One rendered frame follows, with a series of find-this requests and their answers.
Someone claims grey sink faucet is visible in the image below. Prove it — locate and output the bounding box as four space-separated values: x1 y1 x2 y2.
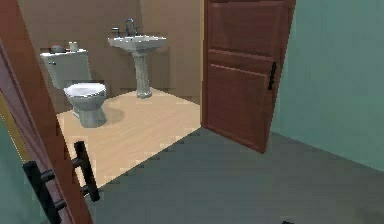
111 18 142 38

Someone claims black door handle bar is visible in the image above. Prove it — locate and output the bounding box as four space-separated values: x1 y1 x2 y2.
267 61 278 91
71 140 101 203
22 160 67 224

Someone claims dark red round object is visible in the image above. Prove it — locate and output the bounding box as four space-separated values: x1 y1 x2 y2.
49 43 66 54

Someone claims white pedestal sink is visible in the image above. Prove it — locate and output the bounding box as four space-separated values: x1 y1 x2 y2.
107 34 168 99

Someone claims brown panelled room door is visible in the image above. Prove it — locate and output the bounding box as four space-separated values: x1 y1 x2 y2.
201 0 297 155

